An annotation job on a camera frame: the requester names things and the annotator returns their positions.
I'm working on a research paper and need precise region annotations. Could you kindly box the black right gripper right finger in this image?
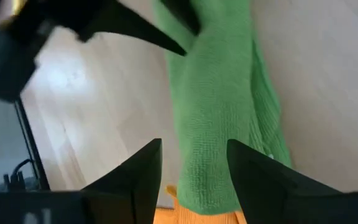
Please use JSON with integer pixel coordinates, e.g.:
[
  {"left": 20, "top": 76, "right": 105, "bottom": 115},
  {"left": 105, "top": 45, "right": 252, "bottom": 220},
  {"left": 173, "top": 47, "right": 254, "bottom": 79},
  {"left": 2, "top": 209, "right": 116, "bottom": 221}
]
[{"left": 227, "top": 139, "right": 358, "bottom": 224}]

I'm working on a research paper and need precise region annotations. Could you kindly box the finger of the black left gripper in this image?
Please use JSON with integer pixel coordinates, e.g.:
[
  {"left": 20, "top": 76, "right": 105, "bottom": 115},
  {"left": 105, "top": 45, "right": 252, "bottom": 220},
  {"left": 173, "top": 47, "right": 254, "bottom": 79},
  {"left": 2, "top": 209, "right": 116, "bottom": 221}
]
[
  {"left": 77, "top": 0, "right": 188, "bottom": 58},
  {"left": 159, "top": 0, "right": 202, "bottom": 37}
]

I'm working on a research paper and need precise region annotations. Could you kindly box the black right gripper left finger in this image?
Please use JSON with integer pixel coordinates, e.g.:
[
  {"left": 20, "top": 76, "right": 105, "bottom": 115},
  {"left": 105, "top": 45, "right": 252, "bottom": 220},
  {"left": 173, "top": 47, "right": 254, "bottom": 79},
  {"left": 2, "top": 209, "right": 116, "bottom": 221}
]
[{"left": 0, "top": 138, "right": 163, "bottom": 224}]

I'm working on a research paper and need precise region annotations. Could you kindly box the green microfiber towel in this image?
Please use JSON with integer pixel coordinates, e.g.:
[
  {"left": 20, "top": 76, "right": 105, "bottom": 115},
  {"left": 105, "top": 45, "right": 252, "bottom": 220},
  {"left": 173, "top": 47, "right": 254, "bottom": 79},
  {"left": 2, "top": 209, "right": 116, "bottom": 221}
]
[{"left": 152, "top": 0, "right": 293, "bottom": 216}]

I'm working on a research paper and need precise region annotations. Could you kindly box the orange microfiber towel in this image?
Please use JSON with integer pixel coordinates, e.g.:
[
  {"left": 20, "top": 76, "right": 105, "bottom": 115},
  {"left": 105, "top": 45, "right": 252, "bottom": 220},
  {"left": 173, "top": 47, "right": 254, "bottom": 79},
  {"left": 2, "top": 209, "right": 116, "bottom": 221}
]
[{"left": 153, "top": 184, "right": 249, "bottom": 224}]

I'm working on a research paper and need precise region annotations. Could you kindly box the black aluminium table frame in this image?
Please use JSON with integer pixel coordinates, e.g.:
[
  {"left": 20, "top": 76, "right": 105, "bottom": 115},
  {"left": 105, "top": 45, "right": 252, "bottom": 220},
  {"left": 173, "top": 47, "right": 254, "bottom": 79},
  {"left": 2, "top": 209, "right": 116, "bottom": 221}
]
[{"left": 13, "top": 98, "right": 51, "bottom": 191}]

